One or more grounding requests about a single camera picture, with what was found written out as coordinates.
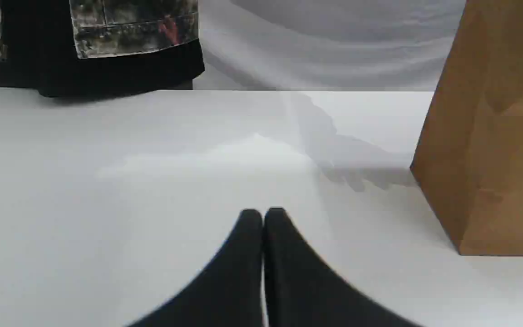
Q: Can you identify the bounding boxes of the brown paper bag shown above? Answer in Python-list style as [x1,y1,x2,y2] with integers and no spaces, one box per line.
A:
[411,0,523,257]

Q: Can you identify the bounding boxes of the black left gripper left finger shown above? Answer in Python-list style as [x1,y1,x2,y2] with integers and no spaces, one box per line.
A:
[133,209,263,327]

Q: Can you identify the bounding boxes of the white backdrop cloth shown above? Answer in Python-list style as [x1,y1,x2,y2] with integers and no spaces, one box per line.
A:
[194,0,465,91]

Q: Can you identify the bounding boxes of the person in camouflage jacket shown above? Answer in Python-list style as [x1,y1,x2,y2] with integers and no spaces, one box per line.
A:
[0,0,205,99]

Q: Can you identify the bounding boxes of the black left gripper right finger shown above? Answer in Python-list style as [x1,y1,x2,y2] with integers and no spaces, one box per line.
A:
[264,208,414,327]

